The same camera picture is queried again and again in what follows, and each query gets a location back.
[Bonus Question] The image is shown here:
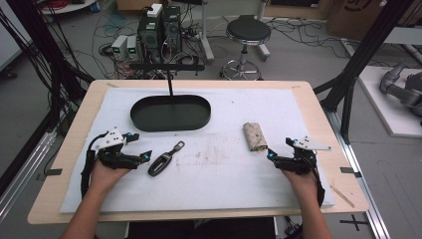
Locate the grey power supply unit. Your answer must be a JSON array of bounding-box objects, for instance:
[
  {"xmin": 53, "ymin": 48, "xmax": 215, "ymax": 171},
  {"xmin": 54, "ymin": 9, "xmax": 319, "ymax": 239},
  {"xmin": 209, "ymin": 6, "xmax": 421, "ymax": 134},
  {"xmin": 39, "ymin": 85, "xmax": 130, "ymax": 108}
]
[
  {"xmin": 126, "ymin": 35, "xmax": 139, "ymax": 62},
  {"xmin": 110, "ymin": 34, "xmax": 129, "ymax": 61}
]

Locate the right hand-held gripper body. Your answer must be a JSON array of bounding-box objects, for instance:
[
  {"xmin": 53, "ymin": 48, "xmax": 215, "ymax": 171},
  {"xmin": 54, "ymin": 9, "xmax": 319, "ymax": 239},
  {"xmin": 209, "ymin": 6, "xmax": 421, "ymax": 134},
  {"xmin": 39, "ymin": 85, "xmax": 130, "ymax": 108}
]
[{"xmin": 275, "ymin": 135, "xmax": 332, "ymax": 176}]

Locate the thin wooden stick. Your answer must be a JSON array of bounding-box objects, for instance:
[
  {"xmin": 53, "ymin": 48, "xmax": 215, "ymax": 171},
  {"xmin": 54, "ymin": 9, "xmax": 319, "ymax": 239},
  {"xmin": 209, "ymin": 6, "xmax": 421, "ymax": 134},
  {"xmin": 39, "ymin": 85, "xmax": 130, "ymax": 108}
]
[{"xmin": 329, "ymin": 184, "xmax": 355, "ymax": 209}]

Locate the white desk leg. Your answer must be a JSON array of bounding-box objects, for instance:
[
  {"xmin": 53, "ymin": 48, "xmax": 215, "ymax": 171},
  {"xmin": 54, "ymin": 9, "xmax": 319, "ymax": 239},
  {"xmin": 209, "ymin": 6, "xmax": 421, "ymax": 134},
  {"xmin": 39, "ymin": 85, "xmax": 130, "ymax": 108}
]
[{"xmin": 198, "ymin": 0, "xmax": 216, "ymax": 64}]

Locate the aluminium rail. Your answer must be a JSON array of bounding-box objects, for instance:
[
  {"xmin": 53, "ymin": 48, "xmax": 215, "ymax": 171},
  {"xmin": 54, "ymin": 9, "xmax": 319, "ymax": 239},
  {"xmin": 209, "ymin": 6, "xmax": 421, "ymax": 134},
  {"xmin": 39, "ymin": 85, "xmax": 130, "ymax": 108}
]
[
  {"xmin": 325, "ymin": 109, "xmax": 392, "ymax": 239},
  {"xmin": 0, "ymin": 130, "xmax": 58, "ymax": 222}
]

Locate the white table mat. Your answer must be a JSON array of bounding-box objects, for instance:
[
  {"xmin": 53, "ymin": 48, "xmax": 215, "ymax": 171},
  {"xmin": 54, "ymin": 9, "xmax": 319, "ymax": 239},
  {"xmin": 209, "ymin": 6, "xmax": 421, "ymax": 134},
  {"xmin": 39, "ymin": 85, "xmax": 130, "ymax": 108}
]
[{"xmin": 59, "ymin": 86, "xmax": 335, "ymax": 214}]

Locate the white round table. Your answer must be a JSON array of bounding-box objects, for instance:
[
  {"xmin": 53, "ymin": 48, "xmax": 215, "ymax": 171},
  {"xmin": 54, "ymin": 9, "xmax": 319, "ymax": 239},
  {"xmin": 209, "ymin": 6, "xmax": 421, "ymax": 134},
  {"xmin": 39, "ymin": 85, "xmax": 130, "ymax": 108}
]
[{"xmin": 39, "ymin": 0, "xmax": 98, "ymax": 16}]

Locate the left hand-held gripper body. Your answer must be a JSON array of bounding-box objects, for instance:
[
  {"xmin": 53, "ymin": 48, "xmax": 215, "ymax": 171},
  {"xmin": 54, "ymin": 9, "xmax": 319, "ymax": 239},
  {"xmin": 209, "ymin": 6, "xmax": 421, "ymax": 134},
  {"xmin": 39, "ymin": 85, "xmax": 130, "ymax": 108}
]
[{"xmin": 95, "ymin": 126, "xmax": 147, "ymax": 170}]

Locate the person's dark clothing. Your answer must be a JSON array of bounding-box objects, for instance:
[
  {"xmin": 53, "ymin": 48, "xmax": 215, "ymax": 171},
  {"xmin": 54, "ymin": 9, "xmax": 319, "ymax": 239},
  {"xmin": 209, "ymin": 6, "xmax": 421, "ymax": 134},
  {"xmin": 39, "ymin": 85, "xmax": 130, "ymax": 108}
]
[{"xmin": 126, "ymin": 216, "xmax": 277, "ymax": 239}]

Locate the person's left hand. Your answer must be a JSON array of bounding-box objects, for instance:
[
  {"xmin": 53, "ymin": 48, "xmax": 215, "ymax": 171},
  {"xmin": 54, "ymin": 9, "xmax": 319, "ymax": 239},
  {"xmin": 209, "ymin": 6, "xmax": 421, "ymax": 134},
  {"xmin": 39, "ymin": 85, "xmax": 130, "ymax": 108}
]
[{"xmin": 89, "ymin": 159, "xmax": 132, "ymax": 197}]

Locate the left hand-held gripper cable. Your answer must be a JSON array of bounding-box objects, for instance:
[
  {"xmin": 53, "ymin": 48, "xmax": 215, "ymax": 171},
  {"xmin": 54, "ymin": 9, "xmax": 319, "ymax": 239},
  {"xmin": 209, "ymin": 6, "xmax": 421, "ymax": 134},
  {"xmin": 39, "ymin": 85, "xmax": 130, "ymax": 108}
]
[{"xmin": 80, "ymin": 131, "xmax": 111, "ymax": 200}]

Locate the black T-shaped stand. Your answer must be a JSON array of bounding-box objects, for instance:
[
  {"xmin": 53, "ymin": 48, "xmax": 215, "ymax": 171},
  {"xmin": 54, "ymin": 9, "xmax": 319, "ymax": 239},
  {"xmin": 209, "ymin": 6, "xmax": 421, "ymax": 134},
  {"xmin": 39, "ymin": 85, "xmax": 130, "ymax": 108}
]
[{"xmin": 128, "ymin": 62, "xmax": 206, "ymax": 101}]

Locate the black round stool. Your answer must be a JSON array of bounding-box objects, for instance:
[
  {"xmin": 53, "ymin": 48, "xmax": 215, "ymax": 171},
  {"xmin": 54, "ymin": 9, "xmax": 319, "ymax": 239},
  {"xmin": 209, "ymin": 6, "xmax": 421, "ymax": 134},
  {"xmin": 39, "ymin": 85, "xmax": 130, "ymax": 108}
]
[{"xmin": 220, "ymin": 14, "xmax": 273, "ymax": 82}]

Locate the person's right hand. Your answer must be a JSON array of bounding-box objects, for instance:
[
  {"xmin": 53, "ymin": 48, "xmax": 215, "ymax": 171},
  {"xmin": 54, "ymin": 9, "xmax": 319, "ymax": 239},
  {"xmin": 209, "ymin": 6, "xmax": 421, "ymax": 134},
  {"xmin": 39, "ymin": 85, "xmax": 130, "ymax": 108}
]
[{"xmin": 281, "ymin": 167, "xmax": 320, "ymax": 202}]

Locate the black computer tower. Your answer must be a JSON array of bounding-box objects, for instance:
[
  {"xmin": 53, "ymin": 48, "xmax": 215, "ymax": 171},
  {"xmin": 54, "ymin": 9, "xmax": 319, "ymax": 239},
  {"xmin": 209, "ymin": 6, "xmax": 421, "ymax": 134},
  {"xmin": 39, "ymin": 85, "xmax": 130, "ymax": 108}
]
[
  {"xmin": 136, "ymin": 12, "xmax": 164, "ymax": 65},
  {"xmin": 161, "ymin": 5, "xmax": 183, "ymax": 55}
]

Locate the beige rolled cloth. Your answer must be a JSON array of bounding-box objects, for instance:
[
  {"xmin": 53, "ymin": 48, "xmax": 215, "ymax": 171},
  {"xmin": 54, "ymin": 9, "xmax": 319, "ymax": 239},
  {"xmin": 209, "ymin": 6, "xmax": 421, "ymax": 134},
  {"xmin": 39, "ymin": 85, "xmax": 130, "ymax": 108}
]
[{"xmin": 242, "ymin": 121, "xmax": 269, "ymax": 153}]

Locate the black frame post with cables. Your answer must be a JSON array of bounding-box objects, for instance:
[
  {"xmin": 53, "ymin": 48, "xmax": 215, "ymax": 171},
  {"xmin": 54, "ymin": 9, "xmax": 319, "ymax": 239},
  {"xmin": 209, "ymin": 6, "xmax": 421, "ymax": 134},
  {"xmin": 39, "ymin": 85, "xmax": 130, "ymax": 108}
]
[{"xmin": 0, "ymin": 0, "xmax": 96, "ymax": 137}]

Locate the white floor board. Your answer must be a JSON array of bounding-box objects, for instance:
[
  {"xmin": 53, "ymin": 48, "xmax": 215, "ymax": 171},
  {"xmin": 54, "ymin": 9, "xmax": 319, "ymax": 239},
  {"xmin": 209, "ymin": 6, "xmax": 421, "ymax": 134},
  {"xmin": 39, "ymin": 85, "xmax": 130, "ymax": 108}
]
[{"xmin": 357, "ymin": 65, "xmax": 422, "ymax": 139}]

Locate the white box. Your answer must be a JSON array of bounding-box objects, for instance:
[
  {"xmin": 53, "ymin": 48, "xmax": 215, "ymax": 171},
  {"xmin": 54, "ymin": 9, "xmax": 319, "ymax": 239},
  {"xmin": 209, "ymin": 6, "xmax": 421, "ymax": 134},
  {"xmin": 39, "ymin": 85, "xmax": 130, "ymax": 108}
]
[{"xmin": 146, "ymin": 3, "xmax": 164, "ymax": 19}]

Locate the cardboard box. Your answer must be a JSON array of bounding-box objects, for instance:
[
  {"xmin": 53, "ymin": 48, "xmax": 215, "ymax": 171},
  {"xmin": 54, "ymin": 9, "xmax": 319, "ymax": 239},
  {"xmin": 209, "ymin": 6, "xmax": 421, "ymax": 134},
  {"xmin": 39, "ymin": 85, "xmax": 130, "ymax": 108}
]
[{"xmin": 325, "ymin": 0, "xmax": 422, "ymax": 42}]

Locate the black car key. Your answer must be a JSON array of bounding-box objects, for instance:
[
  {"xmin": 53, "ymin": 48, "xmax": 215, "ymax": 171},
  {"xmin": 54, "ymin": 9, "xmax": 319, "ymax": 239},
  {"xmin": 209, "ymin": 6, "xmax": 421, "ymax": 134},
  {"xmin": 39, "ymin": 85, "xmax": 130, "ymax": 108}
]
[{"xmin": 147, "ymin": 140, "xmax": 186, "ymax": 178}]

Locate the black oval tray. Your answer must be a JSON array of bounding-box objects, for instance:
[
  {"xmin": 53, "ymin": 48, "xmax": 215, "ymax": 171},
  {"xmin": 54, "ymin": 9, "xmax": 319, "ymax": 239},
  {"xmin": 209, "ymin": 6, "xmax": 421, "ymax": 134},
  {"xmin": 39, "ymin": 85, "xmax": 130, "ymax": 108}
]
[{"xmin": 129, "ymin": 95, "xmax": 212, "ymax": 133}]

